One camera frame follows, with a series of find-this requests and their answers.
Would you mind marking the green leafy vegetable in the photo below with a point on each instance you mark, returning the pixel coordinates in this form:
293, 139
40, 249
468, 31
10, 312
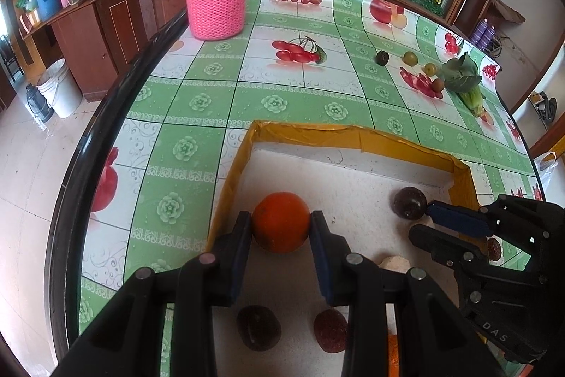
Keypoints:
461, 76

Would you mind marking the white tray with yellow rim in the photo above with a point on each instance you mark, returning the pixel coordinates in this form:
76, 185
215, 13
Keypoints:
349, 174

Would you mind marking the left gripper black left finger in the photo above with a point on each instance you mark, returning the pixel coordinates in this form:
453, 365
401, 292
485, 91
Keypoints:
213, 279

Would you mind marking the dark purple plum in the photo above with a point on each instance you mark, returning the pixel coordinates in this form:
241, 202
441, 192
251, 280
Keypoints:
258, 327
410, 203

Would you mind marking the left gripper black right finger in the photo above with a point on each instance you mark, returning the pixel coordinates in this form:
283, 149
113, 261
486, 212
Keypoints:
350, 279

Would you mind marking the dark olive fruit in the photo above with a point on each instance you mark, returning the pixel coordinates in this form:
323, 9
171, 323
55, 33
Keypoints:
382, 58

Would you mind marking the yellow-green olive fruit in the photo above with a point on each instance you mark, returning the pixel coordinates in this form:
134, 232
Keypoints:
430, 69

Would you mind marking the wooden cabinet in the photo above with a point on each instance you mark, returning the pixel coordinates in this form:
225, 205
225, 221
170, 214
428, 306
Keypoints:
99, 39

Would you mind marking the dark water jug on floor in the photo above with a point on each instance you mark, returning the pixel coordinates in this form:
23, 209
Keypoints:
38, 105

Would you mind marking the green olive fruit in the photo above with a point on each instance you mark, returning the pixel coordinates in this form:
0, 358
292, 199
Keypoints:
410, 59

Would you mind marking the white plastic bucket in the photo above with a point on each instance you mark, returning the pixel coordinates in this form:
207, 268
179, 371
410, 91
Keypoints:
60, 89

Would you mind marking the brownish olive fruit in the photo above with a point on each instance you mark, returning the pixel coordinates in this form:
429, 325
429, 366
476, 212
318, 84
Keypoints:
437, 85

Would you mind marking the red dried jujube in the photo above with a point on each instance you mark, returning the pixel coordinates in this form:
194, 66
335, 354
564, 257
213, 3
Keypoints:
330, 330

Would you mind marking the beige round cake piece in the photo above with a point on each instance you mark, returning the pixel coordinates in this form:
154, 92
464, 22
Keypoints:
395, 263

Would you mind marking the orange fruit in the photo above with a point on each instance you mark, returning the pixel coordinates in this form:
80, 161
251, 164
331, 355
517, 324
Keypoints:
393, 356
281, 222

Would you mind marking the red jujube on table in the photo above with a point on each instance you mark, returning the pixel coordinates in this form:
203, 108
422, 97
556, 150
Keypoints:
494, 249

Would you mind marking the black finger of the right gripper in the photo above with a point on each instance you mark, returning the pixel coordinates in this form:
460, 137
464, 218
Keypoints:
460, 219
446, 249

